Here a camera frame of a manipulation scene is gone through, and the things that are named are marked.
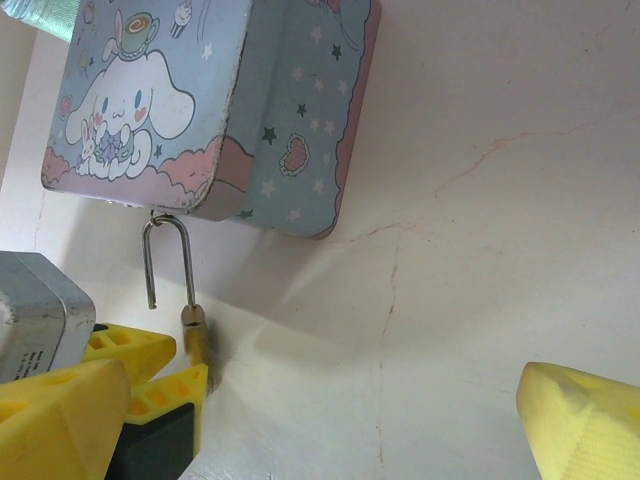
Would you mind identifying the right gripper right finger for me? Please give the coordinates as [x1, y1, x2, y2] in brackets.
[517, 361, 640, 480]

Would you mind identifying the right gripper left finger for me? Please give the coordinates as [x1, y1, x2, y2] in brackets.
[0, 358, 132, 480]

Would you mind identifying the brass padlock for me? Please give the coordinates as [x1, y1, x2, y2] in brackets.
[141, 213, 217, 399]

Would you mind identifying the green zip pouch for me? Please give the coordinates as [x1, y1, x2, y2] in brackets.
[0, 0, 84, 44]

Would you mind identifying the blue cartoon tin box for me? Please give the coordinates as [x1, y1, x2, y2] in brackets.
[40, 0, 382, 240]

